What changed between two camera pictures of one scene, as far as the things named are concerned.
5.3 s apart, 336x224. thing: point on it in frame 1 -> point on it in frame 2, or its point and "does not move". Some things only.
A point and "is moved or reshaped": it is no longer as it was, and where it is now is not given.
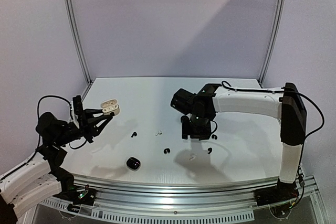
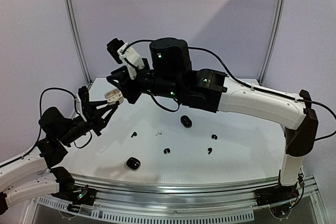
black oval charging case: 185,119 does not move
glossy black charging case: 133,163 does not move
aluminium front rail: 143,194 does not move
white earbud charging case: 109,106 is moved or reshaped
